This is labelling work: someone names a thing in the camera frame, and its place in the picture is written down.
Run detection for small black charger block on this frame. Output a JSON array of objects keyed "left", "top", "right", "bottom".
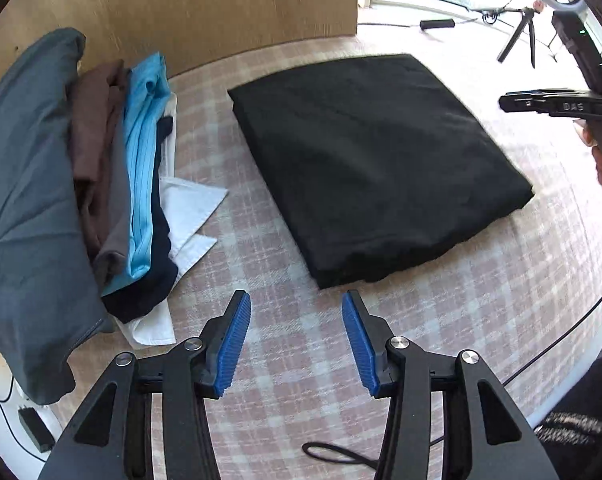
[{"left": 18, "top": 408, "right": 56, "bottom": 453}]

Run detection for navy folded garment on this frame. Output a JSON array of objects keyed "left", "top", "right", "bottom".
[{"left": 102, "top": 116, "right": 178, "bottom": 323}]

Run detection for dark grey folded garment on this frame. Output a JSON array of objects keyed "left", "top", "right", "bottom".
[{"left": 0, "top": 28, "right": 109, "bottom": 405}]

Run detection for black white knit sleeve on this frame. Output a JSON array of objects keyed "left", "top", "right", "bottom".
[{"left": 534, "top": 358, "right": 602, "bottom": 479}]

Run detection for black sport shorts yellow stripes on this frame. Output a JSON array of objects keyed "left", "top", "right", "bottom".
[{"left": 229, "top": 54, "right": 533, "bottom": 288}]

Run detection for white folded shirt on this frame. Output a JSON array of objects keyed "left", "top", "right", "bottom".
[{"left": 115, "top": 96, "right": 227, "bottom": 349}]

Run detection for wooden board panel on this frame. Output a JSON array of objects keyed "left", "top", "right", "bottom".
[{"left": 0, "top": 0, "right": 357, "bottom": 78}]

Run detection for black power adapter with cable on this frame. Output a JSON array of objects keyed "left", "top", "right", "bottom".
[{"left": 356, "top": 1, "right": 512, "bottom": 32}]

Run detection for brown folded garment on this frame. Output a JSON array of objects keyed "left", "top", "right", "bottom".
[{"left": 69, "top": 60, "right": 130, "bottom": 261}]

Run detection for light blue folded garment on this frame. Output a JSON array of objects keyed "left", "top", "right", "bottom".
[{"left": 103, "top": 52, "right": 171, "bottom": 295}]

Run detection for black camera tripod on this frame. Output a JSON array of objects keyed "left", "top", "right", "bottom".
[{"left": 469, "top": 4, "right": 537, "bottom": 68}]

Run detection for black cable at table edge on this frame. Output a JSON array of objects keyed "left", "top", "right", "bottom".
[{"left": 300, "top": 259, "right": 602, "bottom": 472}]

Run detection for pink plaid tablecloth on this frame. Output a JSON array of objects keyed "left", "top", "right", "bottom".
[{"left": 45, "top": 34, "right": 602, "bottom": 480}]

